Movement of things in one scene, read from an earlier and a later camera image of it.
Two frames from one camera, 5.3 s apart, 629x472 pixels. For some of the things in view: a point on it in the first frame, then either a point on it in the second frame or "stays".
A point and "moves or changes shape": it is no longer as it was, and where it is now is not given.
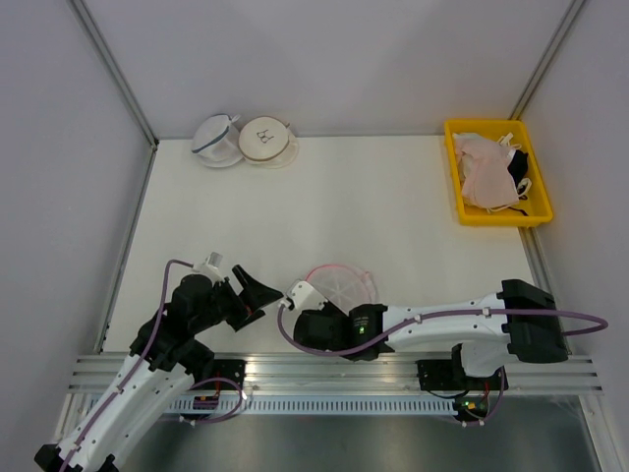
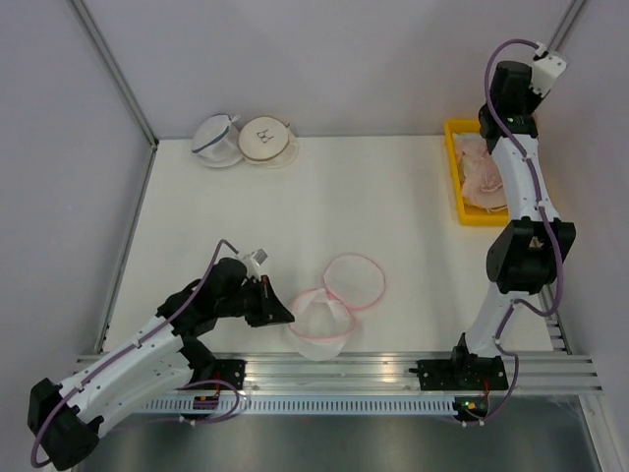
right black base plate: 451,376 stays
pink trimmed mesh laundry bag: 343,285 moves or changes shape
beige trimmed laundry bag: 268,142 stays
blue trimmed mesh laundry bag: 217,142 stays
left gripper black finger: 256,294 -> 274,311
